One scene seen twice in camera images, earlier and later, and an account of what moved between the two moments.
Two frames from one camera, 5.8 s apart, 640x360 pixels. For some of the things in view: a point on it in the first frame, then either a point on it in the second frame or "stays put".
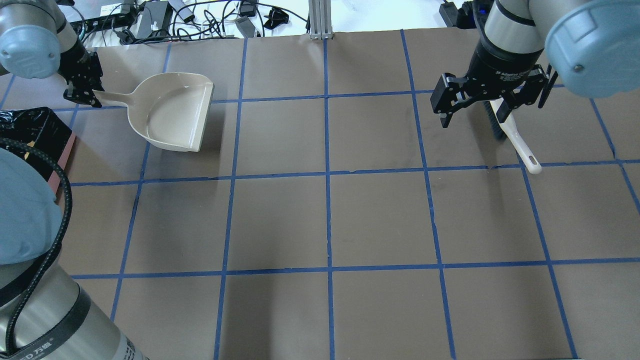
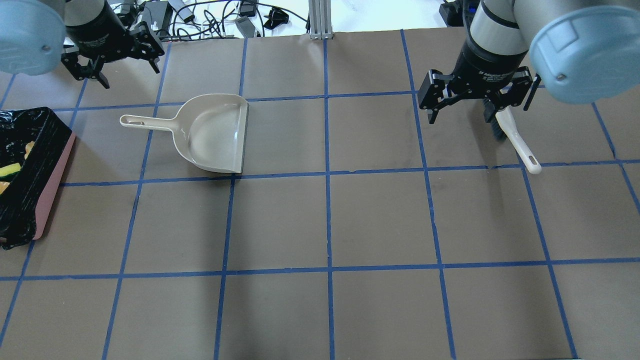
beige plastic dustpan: (169, 109) to (210, 129)
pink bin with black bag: (41, 128) stays put
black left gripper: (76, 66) to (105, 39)
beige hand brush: (508, 129) stays put
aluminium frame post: (320, 18) stays put
